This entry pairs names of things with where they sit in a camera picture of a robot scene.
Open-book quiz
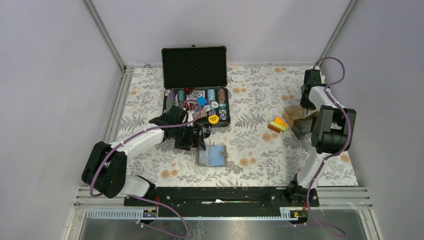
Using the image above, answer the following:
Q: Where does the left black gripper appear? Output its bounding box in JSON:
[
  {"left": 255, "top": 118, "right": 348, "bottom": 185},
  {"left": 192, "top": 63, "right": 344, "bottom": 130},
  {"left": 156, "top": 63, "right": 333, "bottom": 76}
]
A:
[{"left": 174, "top": 123, "right": 206, "bottom": 151}]

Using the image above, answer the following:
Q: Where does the beige card holder wallet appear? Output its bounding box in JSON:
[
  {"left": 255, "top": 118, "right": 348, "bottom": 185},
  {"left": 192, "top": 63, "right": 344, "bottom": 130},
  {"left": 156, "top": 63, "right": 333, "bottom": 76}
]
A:
[{"left": 195, "top": 145, "right": 228, "bottom": 168}]

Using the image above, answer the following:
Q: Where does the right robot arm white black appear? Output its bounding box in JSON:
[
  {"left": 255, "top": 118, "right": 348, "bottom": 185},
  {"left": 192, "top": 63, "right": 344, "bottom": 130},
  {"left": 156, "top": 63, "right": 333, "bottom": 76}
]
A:
[{"left": 286, "top": 69, "right": 357, "bottom": 206}]

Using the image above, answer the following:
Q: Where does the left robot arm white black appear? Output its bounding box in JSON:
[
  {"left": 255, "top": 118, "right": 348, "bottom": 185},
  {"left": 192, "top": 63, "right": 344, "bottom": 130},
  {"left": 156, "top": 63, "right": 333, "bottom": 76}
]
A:
[{"left": 81, "top": 106, "right": 206, "bottom": 206}]

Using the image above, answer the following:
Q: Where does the clear acrylic card box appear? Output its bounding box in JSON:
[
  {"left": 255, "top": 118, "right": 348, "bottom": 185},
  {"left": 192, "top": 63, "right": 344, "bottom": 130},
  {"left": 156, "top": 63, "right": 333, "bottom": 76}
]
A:
[{"left": 282, "top": 105, "right": 318, "bottom": 140}]

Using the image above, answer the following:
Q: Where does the playing card deck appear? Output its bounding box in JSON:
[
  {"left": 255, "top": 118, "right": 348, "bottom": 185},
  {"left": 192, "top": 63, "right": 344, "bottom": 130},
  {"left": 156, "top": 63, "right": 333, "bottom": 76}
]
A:
[{"left": 186, "top": 90, "right": 205, "bottom": 101}]

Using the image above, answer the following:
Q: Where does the yellow round dealer chip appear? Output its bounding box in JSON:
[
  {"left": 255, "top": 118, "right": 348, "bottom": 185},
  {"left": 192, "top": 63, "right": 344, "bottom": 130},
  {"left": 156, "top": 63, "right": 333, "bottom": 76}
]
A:
[{"left": 208, "top": 114, "right": 220, "bottom": 125}]

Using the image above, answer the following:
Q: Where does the blue round chip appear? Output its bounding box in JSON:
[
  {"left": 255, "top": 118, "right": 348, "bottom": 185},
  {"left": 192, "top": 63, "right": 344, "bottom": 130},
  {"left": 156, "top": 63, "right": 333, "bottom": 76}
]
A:
[{"left": 196, "top": 97, "right": 207, "bottom": 107}]

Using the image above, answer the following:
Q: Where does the floral patterned table mat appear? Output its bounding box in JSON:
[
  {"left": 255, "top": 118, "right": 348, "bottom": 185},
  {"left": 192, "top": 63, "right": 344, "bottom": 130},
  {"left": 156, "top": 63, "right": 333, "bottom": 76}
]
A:
[{"left": 117, "top": 66, "right": 358, "bottom": 187}]

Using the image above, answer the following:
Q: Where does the orange yellow sticky note stack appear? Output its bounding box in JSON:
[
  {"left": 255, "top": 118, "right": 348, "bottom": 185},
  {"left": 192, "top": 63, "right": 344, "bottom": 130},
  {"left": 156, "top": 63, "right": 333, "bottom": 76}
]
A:
[{"left": 267, "top": 117, "right": 288, "bottom": 134}]

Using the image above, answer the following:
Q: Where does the black poker chip case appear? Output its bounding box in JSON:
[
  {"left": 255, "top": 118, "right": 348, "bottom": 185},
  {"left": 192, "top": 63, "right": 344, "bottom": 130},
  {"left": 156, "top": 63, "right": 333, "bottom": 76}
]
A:
[{"left": 161, "top": 45, "right": 231, "bottom": 138}]

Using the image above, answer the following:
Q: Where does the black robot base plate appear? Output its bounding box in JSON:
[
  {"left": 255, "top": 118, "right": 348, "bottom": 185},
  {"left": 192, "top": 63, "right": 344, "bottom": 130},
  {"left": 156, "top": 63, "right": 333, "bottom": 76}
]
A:
[{"left": 124, "top": 187, "right": 320, "bottom": 218}]

